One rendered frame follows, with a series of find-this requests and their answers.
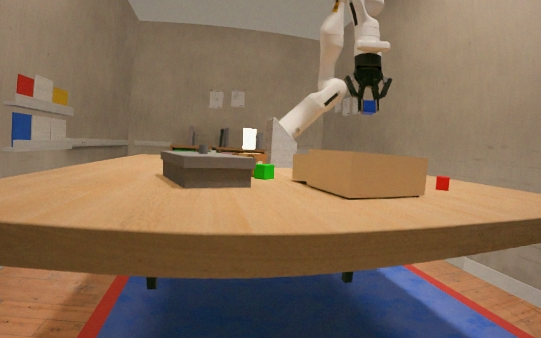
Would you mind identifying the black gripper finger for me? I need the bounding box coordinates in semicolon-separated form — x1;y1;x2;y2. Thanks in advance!
371;74;392;114
345;73;367;114

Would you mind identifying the green block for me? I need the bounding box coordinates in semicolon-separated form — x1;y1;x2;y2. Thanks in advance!
253;164;275;180

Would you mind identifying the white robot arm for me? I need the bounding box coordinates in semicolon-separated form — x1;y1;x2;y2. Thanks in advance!
279;0;390;139

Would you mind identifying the red block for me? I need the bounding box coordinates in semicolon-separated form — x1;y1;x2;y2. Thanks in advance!
436;176;450;191

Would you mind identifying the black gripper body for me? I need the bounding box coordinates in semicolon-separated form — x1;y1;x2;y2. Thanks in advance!
353;53;383;89

